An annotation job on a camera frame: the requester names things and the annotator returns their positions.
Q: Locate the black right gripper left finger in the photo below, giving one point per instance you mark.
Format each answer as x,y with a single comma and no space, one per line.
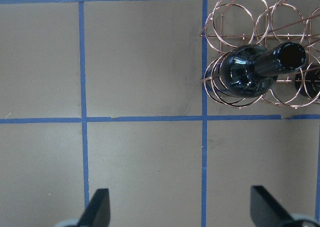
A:
98,211

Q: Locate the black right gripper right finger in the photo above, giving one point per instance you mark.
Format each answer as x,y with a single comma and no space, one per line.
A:
266,211

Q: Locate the dark wine bottle in rack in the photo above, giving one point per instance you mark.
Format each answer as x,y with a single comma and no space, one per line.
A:
250,70

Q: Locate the copper wire wine rack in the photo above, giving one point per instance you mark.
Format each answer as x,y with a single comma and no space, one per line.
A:
234,23

